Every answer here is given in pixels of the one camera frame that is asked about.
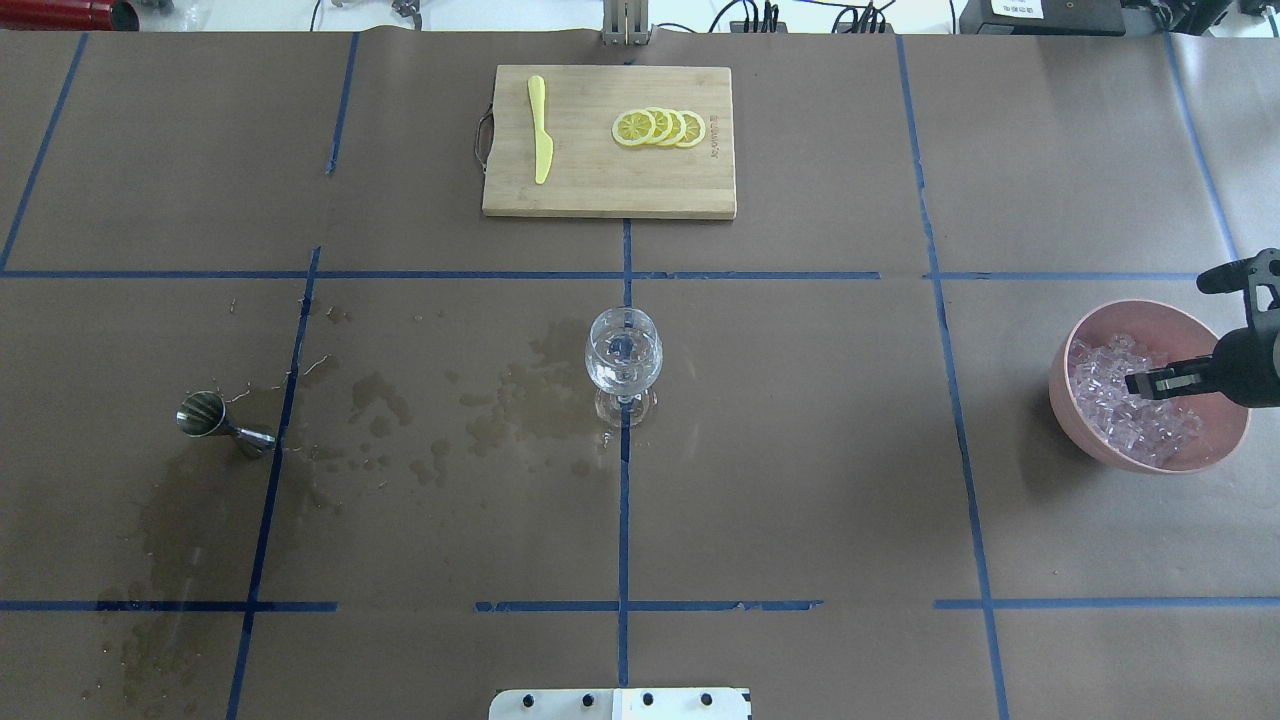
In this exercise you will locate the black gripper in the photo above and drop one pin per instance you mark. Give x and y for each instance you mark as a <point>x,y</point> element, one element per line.
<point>1250,366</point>

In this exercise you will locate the steel double jigger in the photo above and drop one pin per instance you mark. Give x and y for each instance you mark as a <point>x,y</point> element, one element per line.
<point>205,414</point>

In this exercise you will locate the clear ice cubes pile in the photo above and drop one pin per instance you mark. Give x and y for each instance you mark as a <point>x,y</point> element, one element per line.
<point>1147,431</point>

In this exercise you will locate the clear wine glass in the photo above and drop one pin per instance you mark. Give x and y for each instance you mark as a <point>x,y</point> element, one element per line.
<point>623,358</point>

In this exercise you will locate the pink bowl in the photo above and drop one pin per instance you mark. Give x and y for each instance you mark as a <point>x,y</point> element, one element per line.
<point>1164,329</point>

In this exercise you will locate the black box device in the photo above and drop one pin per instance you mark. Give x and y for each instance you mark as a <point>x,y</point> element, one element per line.
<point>1065,18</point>

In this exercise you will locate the lemon slice back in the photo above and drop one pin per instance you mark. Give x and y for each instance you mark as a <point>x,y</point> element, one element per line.
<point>694,130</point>

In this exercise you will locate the lemon slice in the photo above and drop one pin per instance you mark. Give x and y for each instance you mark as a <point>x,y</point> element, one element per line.
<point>694,130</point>
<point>676,130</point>
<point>663,126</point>
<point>634,128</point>

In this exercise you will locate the lemon slice front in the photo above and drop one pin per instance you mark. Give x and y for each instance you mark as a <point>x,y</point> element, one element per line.
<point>634,128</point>

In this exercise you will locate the bamboo cutting board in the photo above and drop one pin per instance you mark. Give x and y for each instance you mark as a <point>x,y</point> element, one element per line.
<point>592,176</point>

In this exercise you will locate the yellow plastic knife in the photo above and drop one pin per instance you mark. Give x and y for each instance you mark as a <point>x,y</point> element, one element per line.
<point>543,143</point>

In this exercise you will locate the red cylindrical bottle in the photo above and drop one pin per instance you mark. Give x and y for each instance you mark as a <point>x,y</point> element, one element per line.
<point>73,15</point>

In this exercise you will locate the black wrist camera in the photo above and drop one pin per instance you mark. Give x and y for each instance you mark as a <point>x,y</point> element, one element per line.
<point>1258,281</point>

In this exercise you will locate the aluminium frame post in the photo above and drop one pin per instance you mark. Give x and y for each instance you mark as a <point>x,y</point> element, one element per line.
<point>626,23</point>

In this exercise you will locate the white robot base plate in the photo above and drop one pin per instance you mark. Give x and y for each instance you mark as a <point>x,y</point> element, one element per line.
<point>623,703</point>

